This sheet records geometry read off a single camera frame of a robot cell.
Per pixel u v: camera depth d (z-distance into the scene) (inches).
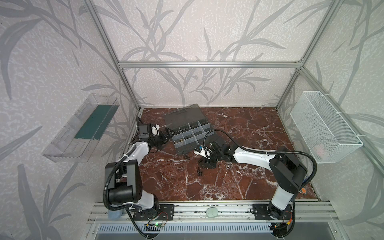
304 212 29.7
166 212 28.8
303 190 31.6
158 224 27.8
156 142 30.9
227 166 34.9
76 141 24.8
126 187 17.3
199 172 34.1
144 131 28.4
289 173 18.4
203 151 29.7
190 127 40.4
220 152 27.3
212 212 28.4
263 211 29.1
